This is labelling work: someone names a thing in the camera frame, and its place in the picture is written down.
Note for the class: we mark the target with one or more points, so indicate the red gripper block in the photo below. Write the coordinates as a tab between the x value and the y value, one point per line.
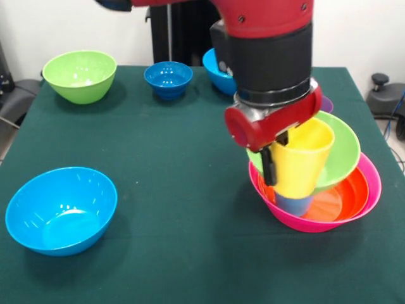
272	126

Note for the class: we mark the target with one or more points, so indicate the yellow plastic cup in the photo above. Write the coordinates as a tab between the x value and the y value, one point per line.
300	164

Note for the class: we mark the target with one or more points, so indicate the light blue plastic cup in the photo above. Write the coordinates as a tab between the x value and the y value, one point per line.
294	206

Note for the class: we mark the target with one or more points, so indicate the green plastic bowl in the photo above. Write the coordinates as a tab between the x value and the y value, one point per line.
341	152
79	71

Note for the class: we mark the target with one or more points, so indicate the orange plastic bowl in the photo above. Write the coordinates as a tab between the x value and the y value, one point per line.
348	199

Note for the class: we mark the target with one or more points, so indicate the light blue plastic bowl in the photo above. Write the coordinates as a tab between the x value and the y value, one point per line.
218	76
60	215

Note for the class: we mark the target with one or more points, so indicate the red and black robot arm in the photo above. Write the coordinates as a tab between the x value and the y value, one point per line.
269	47

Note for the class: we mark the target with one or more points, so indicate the purple plastic cup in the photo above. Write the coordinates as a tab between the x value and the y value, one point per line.
327	104

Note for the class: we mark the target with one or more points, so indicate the large pink plastic bowl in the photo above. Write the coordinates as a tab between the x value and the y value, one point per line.
303	225

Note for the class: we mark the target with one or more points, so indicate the black equipment with knob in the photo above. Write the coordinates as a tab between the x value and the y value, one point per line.
386	98

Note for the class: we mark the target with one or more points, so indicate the dark green tablecloth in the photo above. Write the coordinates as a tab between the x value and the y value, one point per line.
158	206

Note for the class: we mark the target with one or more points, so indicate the small dark blue bowl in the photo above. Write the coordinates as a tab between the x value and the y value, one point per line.
168	79

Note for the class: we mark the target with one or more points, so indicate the grey chair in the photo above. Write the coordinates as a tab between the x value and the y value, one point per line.
16	101

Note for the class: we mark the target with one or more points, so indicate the black device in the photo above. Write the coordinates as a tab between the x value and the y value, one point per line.
3	76

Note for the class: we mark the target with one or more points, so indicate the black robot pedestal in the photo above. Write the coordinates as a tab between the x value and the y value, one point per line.
183	35

